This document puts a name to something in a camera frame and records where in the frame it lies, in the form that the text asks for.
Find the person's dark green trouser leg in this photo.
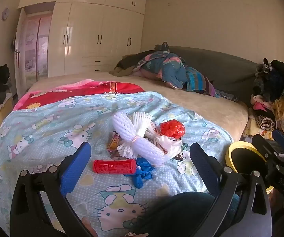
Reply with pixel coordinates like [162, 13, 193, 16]
[132, 192, 239, 237]

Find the orange snack packet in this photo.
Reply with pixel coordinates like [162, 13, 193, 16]
[107, 138, 122, 153]

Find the cream wardrobe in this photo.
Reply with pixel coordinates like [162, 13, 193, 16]
[17, 0, 146, 78]

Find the blue floral quilt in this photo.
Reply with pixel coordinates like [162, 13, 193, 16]
[134, 42, 188, 90]

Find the white foam net bundle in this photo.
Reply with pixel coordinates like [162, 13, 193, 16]
[117, 112, 153, 159]

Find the white plastic bag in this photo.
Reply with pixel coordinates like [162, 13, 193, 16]
[144, 126, 183, 159]

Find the beige bed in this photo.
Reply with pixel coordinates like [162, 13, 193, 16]
[28, 71, 249, 142]

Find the striped blanket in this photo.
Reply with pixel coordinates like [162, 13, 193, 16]
[185, 70, 220, 98]

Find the white foam net sleeve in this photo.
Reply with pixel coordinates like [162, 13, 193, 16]
[112, 112, 168, 167]

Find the blue plastic bag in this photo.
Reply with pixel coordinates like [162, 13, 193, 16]
[125, 157, 155, 188]

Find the red blanket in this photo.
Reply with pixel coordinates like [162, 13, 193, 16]
[13, 79, 145, 111]

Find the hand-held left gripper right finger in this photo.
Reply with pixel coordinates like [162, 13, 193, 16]
[189, 142, 272, 237]

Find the pink cloth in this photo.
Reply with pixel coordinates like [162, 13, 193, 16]
[253, 102, 269, 112]

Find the red plastic bag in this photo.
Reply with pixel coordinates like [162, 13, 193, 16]
[160, 119, 186, 139]

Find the door with pink cat pictures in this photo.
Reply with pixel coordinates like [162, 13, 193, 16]
[14, 7, 54, 100]

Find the light blue cat print blanket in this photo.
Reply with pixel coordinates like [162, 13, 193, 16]
[0, 91, 232, 237]

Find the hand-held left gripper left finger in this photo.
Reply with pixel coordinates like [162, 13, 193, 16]
[10, 141, 93, 237]

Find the yellow round waste bin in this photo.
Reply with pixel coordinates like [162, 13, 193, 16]
[228, 141, 274, 195]

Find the grey headboard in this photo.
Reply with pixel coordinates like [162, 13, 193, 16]
[154, 46, 258, 99]

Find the dark brown snack bar wrapper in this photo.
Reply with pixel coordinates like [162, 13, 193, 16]
[175, 143, 191, 163]

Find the brown striped knit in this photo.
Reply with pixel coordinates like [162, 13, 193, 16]
[259, 115, 276, 130]

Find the dark brown cloth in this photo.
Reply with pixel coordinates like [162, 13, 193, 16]
[109, 53, 148, 77]

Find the dark grey furry garment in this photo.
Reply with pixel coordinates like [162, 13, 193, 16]
[252, 58, 274, 102]

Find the yellow printed blanket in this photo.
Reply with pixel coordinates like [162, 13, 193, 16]
[243, 118, 276, 139]

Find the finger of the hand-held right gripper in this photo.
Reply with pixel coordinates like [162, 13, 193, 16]
[252, 134, 282, 164]
[271, 129, 284, 154]

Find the red cylindrical tube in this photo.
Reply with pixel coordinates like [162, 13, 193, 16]
[93, 158, 138, 177]

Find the dark patterned cloth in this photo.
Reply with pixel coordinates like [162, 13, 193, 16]
[215, 90, 239, 102]

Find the beige storage box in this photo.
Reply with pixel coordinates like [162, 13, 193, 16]
[0, 92, 14, 129]

